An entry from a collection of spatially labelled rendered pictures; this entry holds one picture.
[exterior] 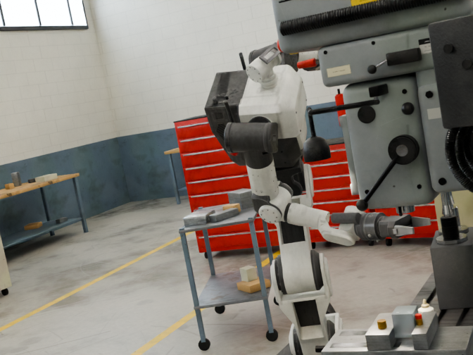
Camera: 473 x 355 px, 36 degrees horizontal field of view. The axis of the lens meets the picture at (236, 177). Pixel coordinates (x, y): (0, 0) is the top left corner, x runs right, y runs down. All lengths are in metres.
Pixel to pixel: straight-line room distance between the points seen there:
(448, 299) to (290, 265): 0.59
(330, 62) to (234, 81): 0.74
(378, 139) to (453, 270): 0.56
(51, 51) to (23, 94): 1.05
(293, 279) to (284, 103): 0.62
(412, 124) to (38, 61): 10.69
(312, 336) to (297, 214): 0.53
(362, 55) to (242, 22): 10.27
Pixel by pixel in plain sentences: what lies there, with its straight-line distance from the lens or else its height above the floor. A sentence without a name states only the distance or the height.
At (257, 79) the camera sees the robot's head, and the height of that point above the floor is 1.69.
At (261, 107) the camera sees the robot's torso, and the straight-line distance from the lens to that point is 2.36.
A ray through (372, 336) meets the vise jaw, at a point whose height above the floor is 1.03.
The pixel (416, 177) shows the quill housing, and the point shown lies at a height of 1.38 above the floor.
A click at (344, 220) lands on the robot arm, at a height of 1.19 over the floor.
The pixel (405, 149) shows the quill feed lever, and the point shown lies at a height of 1.46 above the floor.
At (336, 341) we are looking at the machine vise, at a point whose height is 1.00.
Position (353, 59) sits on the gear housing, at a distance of 1.80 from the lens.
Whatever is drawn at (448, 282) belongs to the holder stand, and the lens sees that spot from 2.24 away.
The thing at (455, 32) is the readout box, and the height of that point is 1.70.
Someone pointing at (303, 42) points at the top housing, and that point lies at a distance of 1.83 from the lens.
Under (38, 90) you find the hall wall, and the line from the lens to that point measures 12.10.
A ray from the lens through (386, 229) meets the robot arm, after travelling 2.31.
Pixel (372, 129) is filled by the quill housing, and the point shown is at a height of 1.51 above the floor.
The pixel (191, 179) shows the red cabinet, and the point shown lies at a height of 0.85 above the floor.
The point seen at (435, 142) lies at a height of 1.46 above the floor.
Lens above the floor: 1.67
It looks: 7 degrees down
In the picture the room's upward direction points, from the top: 11 degrees counter-clockwise
